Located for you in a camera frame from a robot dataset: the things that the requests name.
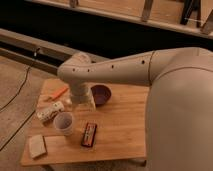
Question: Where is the black floor cable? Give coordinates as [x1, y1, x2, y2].
[0, 47, 42, 152]

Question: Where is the white plastic cup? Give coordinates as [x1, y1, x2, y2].
[53, 112, 73, 136]

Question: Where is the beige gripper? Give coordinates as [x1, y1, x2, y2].
[69, 83, 96, 111]

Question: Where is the dark purple ceramic bowl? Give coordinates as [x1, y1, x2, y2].
[91, 85, 111, 106]

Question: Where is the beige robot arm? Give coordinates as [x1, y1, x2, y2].
[57, 47, 213, 171]

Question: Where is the small white ball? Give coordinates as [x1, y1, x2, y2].
[65, 98, 71, 104]

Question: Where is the black red rectangular box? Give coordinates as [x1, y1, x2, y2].
[81, 123, 97, 147]

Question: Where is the orange handled tool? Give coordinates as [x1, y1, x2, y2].
[44, 86, 68, 101]

